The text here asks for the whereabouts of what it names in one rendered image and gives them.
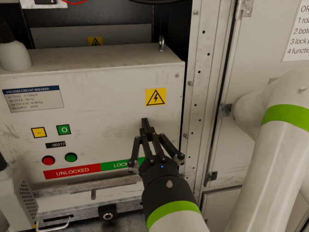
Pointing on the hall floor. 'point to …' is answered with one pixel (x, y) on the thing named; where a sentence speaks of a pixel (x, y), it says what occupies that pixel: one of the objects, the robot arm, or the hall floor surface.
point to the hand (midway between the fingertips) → (146, 129)
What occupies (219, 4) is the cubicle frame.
